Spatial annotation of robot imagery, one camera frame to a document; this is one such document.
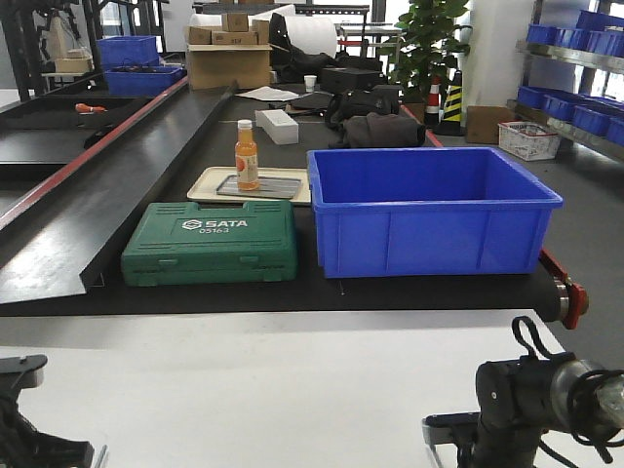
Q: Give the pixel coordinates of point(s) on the blue bin on far table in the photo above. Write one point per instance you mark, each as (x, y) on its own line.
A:
(119, 51)

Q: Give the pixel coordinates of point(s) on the red conveyor end bracket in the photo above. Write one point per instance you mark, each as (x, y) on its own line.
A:
(574, 299)

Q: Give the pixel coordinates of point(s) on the brown cardboard box on floor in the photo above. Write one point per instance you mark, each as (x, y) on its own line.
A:
(482, 123)

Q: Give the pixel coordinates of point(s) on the black bag on table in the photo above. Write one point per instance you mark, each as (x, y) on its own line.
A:
(382, 99)

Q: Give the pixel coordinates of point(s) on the steel shelf rack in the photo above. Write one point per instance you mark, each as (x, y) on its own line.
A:
(572, 75)

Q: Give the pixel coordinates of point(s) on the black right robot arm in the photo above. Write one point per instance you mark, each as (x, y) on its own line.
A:
(521, 400)

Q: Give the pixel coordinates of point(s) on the large blue plastic bin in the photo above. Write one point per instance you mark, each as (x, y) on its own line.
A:
(426, 211)

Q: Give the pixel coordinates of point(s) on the green potted plant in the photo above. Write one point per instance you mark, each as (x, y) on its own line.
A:
(426, 47)

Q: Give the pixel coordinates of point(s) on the orange juice bottle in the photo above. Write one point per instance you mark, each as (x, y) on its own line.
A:
(246, 157)

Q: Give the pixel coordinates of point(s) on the yellow black traffic cone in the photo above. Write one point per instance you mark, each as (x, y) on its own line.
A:
(450, 124)

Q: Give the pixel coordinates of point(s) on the white rectangular box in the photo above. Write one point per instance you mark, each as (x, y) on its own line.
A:
(281, 128)

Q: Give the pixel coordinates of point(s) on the white plastic basket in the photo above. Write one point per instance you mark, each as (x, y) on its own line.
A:
(528, 141)

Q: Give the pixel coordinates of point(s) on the beige plastic tray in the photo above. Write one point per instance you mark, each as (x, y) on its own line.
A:
(219, 185)

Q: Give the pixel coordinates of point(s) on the red white traffic cone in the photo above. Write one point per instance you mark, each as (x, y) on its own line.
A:
(432, 109)

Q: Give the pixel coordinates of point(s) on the large cardboard box on table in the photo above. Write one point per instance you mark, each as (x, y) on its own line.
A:
(213, 66)

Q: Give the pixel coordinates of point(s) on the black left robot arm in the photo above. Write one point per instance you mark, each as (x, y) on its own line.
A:
(22, 445)

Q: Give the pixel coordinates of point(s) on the white paper cup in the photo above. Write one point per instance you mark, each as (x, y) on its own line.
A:
(310, 83)

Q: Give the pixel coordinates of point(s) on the green SATA tool case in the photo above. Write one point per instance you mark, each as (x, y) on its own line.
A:
(183, 243)

